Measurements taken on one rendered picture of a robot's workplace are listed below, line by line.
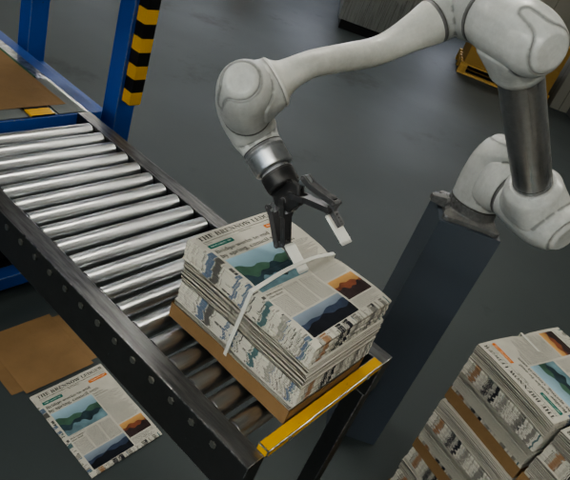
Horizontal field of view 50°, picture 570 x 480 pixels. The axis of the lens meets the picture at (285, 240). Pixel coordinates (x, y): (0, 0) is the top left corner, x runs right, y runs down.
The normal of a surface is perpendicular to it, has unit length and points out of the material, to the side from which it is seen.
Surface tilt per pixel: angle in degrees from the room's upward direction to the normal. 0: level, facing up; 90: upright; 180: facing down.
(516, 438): 90
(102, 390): 2
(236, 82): 57
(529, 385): 1
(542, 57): 85
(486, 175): 84
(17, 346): 0
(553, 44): 86
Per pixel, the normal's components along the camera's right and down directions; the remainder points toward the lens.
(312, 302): 0.27, -0.81
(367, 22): -0.11, 0.52
